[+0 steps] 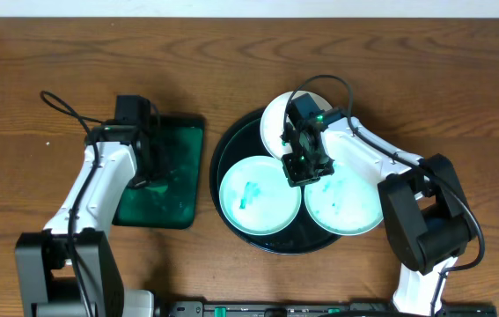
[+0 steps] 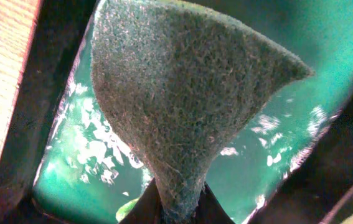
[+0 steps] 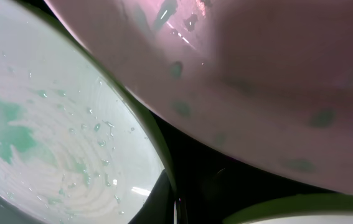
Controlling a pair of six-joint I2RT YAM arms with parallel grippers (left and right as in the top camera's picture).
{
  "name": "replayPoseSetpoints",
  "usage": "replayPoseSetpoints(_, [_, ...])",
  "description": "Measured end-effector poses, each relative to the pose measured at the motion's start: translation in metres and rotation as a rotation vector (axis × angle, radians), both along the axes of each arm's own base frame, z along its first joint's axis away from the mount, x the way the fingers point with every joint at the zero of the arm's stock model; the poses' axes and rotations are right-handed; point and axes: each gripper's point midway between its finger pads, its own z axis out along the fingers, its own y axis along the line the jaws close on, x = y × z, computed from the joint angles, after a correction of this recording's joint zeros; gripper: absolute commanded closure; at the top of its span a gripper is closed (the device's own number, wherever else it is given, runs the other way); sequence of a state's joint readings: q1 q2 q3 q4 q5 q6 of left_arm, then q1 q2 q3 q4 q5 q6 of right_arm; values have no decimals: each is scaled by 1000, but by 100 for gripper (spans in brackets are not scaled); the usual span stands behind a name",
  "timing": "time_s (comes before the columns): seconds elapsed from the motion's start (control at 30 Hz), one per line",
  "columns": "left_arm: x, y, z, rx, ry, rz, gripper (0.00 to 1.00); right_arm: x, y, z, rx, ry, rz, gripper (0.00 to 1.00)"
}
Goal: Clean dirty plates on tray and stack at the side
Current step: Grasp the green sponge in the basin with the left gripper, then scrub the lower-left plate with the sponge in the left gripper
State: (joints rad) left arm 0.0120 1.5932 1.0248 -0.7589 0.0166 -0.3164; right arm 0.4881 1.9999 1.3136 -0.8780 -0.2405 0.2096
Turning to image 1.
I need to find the white plate back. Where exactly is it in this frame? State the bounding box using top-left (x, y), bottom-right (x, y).
top-left (260, 91), bottom-right (333, 160)

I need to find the white plate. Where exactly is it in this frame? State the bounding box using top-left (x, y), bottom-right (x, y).
top-left (304, 164), bottom-right (383, 236)
top-left (260, 91), bottom-right (333, 160)
top-left (218, 156), bottom-right (302, 236)

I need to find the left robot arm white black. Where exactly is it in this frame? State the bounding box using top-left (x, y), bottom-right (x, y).
top-left (15, 125), bottom-right (160, 317)

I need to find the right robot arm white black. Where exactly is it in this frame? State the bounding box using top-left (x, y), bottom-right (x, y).
top-left (280, 114), bottom-right (485, 316)

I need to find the black rectangular soapy water tray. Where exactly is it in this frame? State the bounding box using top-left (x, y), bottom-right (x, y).
top-left (113, 113), bottom-right (205, 230)

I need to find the round black tray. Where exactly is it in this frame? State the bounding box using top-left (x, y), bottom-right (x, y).
top-left (209, 108), bottom-right (340, 254)

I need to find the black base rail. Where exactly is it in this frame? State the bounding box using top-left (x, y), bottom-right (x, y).
top-left (160, 300), bottom-right (498, 317)

